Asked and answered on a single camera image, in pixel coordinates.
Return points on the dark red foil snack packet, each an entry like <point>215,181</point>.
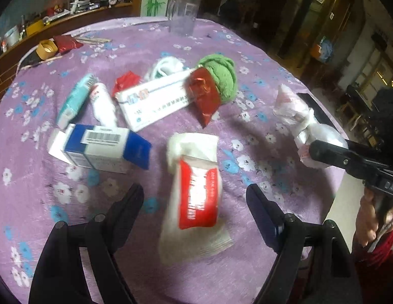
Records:
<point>207,101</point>

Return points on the small black object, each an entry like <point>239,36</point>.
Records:
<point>31,58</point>

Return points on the blue and white carton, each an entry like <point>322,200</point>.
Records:
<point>98,152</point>

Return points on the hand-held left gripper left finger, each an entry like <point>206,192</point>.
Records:
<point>130,202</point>

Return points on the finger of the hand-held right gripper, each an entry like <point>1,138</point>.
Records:
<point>342,158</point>
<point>306,99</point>

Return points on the yellow round lid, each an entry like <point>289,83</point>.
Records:
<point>47,49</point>

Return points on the long white box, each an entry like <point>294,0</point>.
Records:
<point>158,101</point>

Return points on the crumpled bright red wrapper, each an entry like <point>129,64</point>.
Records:
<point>125,80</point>

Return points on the yellow box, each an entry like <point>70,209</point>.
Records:
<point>35,27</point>

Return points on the blue bag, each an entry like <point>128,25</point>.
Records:
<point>325,50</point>

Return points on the teal packet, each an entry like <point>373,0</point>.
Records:
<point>74,99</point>

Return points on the person's right hand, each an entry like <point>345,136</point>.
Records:
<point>367,221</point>

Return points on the white plastic bag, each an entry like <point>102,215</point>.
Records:
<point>291,107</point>

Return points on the green towel cloth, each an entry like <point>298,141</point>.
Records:
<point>222,69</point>

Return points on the pale teal round tin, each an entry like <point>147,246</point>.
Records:
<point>11,35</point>

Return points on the pair of wooden chopsticks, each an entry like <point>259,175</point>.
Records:
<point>93,40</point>

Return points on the dark red flat packet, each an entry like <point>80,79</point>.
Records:
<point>68,42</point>

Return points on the dark hanging jacket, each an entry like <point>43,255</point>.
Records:
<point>229,8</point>

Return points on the white tube with red print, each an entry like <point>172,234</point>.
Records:
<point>103,104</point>

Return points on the clear glass mug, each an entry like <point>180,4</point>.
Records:
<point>183,15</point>

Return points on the wooden chair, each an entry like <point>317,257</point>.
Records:
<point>355,107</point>

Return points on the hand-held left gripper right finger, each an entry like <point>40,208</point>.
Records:
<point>263,209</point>

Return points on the white rolled sock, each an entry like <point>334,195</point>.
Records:
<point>166,65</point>

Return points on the red and white tissue packet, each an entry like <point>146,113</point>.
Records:
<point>196,196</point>

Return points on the white plastic tool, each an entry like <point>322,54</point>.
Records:
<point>78,3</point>

